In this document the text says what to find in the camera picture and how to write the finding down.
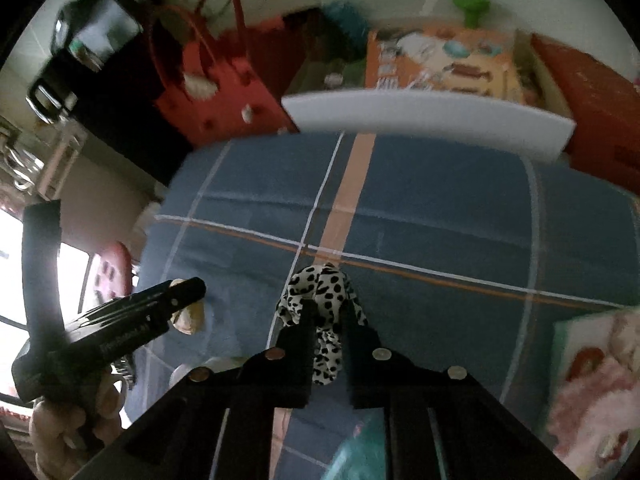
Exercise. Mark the tan round powder puff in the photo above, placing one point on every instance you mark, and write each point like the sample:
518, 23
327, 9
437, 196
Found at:
191, 319

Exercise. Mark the white open storage box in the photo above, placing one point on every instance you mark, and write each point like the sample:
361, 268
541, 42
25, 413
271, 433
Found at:
616, 333

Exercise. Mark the green dumbbell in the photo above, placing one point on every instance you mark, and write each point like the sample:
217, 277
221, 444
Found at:
473, 10

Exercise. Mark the pink fluffy headband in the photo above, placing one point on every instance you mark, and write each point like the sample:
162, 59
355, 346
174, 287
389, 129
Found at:
588, 413

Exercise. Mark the blue plaid bed cover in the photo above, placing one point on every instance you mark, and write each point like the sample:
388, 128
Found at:
459, 256

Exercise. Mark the pink perforated stool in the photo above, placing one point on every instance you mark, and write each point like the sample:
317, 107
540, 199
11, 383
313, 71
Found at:
113, 278

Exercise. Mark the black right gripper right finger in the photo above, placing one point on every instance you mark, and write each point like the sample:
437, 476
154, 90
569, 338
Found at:
439, 424

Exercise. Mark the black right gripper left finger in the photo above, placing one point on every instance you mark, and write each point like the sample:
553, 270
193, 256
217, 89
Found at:
216, 425

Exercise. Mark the person's left hand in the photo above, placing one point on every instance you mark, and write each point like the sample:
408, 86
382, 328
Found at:
54, 427

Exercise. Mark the red cardboard box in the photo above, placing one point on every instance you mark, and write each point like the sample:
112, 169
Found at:
605, 109

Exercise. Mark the white round cushion puff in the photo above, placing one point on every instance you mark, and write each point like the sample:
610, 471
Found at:
215, 364

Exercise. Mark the orange toy box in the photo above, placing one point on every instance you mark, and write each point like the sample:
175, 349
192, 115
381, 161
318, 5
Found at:
443, 57

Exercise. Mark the red felt handbag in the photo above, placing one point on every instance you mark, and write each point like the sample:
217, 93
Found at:
231, 85

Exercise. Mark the red ring toy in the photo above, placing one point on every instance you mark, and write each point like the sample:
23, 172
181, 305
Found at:
585, 362

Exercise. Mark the leopard print scrunchie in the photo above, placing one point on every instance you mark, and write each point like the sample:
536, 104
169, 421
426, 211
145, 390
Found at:
326, 288

